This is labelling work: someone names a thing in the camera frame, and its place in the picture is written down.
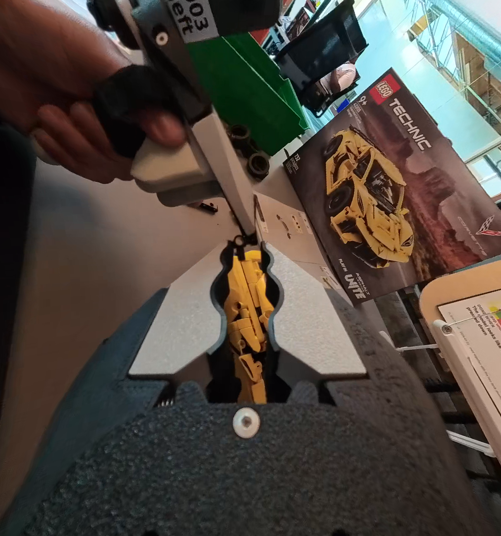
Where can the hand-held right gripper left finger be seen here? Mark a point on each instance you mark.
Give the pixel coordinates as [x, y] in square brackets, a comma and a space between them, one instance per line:
[175, 331]

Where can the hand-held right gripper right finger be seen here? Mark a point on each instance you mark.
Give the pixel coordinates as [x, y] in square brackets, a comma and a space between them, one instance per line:
[317, 331]

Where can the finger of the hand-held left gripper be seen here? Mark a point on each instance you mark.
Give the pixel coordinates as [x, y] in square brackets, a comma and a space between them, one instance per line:
[229, 176]

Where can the small black connector piece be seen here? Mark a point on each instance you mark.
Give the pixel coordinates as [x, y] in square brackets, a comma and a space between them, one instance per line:
[245, 241]

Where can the yellow toy brick car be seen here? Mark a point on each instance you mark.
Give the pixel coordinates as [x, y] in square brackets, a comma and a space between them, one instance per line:
[246, 314]

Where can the grey desk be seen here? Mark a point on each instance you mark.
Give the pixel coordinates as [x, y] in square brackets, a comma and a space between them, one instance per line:
[87, 251]

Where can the person's left hand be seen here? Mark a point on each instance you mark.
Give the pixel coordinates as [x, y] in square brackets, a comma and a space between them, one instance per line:
[45, 54]

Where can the small black pin piece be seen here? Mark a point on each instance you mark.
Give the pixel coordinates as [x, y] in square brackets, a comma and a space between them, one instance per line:
[208, 207]

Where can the green plastic bin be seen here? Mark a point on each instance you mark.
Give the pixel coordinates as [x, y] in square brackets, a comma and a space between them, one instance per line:
[242, 92]

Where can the open instruction booklet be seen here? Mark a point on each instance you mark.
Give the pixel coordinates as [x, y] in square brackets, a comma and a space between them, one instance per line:
[288, 234]

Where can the white board stand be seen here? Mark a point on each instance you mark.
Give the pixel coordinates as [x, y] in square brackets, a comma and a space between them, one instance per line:
[418, 346]

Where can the black hooded device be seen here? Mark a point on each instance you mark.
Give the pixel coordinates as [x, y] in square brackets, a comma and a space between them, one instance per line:
[317, 46]

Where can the toy car set box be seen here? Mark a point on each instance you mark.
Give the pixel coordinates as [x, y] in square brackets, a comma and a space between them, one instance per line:
[380, 188]

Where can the printed instruction sheet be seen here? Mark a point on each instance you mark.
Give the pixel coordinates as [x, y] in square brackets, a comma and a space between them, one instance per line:
[485, 343]

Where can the silver ventilation duct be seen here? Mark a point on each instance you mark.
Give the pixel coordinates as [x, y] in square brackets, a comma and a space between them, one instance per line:
[476, 29]

